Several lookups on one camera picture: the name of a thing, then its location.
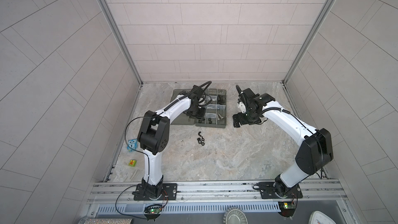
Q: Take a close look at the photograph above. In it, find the clear green organizer box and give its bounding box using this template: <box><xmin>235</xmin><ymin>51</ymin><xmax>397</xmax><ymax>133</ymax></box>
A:
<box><xmin>171</xmin><ymin>88</ymin><xmax>227</xmax><ymax>129</ymax></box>

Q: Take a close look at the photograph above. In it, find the black bolt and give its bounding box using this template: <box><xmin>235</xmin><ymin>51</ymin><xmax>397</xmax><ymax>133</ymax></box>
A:
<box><xmin>217</xmin><ymin>95</ymin><xmax>227</xmax><ymax>105</ymax></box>

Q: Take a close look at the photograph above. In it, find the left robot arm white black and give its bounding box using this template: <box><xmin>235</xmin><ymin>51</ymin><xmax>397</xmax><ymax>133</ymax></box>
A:
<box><xmin>137</xmin><ymin>81</ymin><xmax>211</xmax><ymax>200</ymax></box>

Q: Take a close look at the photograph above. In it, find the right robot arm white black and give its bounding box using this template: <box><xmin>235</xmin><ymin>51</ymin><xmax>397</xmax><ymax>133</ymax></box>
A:
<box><xmin>233</xmin><ymin>85</ymin><xmax>334</xmax><ymax>198</ymax></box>

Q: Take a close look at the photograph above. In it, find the blue robot sticker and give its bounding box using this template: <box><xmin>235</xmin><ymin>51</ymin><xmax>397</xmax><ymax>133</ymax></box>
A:
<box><xmin>127</xmin><ymin>139</ymin><xmax>138</xmax><ymax>152</ymax></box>

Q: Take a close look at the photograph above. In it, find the yellow green sticker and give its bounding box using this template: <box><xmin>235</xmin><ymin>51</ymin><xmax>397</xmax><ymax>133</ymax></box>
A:
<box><xmin>129</xmin><ymin>159</ymin><xmax>137</xmax><ymax>167</ymax></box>

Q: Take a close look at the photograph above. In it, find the right circuit board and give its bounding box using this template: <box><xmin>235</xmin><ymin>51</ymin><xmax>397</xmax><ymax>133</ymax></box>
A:
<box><xmin>278</xmin><ymin>202</ymin><xmax>296</xmax><ymax>218</ymax></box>

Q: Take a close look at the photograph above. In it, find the circuit board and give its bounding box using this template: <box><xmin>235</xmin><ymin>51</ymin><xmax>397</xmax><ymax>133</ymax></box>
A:
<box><xmin>278</xmin><ymin>202</ymin><xmax>296</xmax><ymax>218</ymax></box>
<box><xmin>144</xmin><ymin>204</ymin><xmax>163</xmax><ymax>215</ymax></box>

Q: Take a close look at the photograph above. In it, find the round metal dish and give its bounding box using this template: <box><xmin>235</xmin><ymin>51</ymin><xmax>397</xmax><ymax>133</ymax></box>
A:
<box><xmin>223</xmin><ymin>207</ymin><xmax>248</xmax><ymax>224</ymax></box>

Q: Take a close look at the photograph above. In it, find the left circuit board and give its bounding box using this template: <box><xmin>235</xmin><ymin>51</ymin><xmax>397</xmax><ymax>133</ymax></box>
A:
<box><xmin>144</xmin><ymin>204</ymin><xmax>163</xmax><ymax>215</ymax></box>

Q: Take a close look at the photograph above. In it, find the white scale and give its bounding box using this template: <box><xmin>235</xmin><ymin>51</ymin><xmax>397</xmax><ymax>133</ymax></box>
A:
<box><xmin>308</xmin><ymin>211</ymin><xmax>336</xmax><ymax>224</ymax></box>

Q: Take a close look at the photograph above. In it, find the glittery grey roll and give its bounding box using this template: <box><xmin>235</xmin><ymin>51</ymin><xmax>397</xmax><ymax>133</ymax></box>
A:
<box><xmin>78</xmin><ymin>218</ymin><xmax>134</xmax><ymax>224</ymax></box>

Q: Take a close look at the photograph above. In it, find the left black cable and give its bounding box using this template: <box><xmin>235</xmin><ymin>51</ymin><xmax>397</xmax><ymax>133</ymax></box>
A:
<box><xmin>124</xmin><ymin>116</ymin><xmax>150</xmax><ymax>158</ymax></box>

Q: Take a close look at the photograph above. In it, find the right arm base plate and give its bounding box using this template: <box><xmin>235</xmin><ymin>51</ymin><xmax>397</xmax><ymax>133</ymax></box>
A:
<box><xmin>252</xmin><ymin>181</ymin><xmax>303</xmax><ymax>199</ymax></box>

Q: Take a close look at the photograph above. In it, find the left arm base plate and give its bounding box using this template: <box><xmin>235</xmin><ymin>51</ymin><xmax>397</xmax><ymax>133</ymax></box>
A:
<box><xmin>132</xmin><ymin>181</ymin><xmax>178</xmax><ymax>201</ymax></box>

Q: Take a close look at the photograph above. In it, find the aluminium mounting rail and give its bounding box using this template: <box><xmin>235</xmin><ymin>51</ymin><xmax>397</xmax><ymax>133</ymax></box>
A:
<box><xmin>86</xmin><ymin>179</ymin><xmax>348</xmax><ymax>204</ymax></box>

